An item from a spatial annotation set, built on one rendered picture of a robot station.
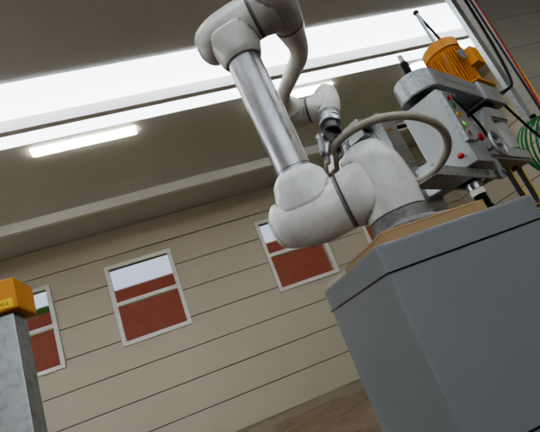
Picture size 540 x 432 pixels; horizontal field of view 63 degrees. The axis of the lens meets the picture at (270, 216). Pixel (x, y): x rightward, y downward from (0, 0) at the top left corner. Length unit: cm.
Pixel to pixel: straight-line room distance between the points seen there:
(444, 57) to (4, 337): 274
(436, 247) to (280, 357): 716
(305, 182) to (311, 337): 710
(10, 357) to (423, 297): 93
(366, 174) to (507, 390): 55
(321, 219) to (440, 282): 35
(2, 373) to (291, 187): 81
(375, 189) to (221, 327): 699
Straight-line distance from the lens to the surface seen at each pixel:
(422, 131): 237
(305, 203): 114
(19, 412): 121
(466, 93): 273
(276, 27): 140
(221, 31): 137
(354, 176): 113
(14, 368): 123
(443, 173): 197
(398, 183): 112
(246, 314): 804
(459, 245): 97
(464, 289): 95
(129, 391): 797
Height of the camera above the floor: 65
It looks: 18 degrees up
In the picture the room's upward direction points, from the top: 22 degrees counter-clockwise
